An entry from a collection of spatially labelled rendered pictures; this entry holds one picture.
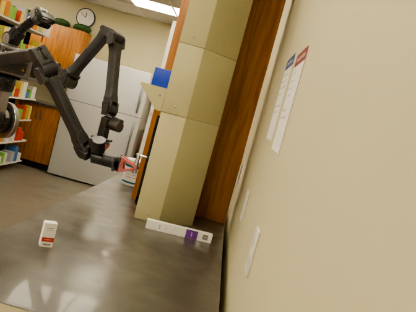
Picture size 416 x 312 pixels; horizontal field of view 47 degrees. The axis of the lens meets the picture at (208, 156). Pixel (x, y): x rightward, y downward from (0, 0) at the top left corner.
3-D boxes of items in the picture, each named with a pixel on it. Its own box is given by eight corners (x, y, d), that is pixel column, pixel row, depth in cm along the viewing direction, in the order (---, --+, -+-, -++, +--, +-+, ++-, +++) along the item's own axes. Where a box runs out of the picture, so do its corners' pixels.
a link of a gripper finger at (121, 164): (140, 160, 216) (120, 154, 216) (137, 161, 209) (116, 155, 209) (137, 174, 217) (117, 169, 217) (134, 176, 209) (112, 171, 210)
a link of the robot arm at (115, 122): (114, 106, 257) (103, 103, 250) (130, 111, 252) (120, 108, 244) (107, 128, 258) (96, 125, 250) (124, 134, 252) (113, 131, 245)
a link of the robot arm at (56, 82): (51, 63, 211) (31, 70, 203) (58, 59, 208) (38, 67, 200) (92, 151, 222) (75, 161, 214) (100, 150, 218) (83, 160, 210)
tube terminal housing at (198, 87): (194, 217, 240) (236, 65, 234) (189, 233, 208) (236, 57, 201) (146, 204, 241) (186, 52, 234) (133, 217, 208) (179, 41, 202)
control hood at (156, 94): (170, 112, 237) (175, 93, 236) (161, 111, 205) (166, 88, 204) (147, 106, 237) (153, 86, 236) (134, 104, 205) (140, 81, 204)
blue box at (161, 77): (173, 92, 235) (178, 73, 234) (171, 91, 225) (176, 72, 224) (153, 86, 235) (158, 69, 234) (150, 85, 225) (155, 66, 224)
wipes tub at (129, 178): (144, 186, 288) (150, 161, 287) (140, 189, 275) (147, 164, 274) (123, 180, 289) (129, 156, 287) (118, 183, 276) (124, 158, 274)
